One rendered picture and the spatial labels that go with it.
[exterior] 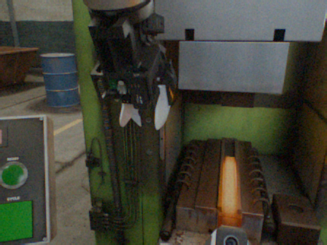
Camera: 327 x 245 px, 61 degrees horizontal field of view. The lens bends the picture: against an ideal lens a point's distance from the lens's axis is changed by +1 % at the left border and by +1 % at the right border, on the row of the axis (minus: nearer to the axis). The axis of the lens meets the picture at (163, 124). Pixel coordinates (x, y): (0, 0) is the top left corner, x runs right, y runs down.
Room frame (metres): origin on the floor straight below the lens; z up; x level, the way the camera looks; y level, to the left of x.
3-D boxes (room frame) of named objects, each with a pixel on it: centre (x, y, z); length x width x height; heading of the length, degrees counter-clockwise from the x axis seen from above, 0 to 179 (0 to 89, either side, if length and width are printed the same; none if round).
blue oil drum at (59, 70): (4.96, 1.86, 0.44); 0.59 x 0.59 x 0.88
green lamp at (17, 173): (0.52, 0.32, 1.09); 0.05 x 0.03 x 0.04; 77
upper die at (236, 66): (0.74, -0.18, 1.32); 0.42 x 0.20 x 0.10; 167
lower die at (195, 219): (0.74, -0.18, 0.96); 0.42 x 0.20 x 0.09; 167
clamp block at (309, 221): (0.55, -0.32, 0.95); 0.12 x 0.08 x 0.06; 167
